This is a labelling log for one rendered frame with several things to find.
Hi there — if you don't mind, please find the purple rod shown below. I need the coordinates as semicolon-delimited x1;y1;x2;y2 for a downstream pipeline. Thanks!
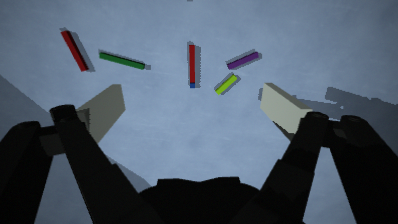
227;52;259;70

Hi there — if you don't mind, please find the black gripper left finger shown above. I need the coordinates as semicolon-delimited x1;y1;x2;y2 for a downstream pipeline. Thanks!
0;84;165;224

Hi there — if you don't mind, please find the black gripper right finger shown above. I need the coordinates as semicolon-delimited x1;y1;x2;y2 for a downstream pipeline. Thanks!
238;83;398;224

